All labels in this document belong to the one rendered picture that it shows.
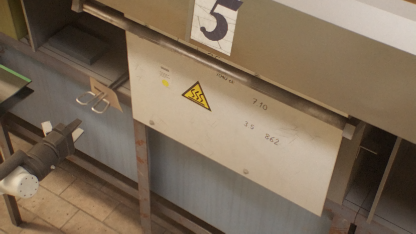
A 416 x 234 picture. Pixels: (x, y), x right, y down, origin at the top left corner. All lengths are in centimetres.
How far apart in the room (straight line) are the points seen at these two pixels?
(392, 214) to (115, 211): 136
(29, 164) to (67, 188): 107
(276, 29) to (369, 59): 17
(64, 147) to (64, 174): 106
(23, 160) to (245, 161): 62
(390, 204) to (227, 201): 61
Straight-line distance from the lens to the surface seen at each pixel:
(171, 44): 134
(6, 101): 237
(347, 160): 162
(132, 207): 276
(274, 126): 147
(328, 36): 102
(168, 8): 117
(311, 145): 146
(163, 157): 222
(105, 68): 210
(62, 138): 184
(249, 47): 110
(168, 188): 234
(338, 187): 171
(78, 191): 284
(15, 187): 176
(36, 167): 179
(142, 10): 121
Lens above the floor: 224
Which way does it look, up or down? 45 degrees down
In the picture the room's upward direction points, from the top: 3 degrees clockwise
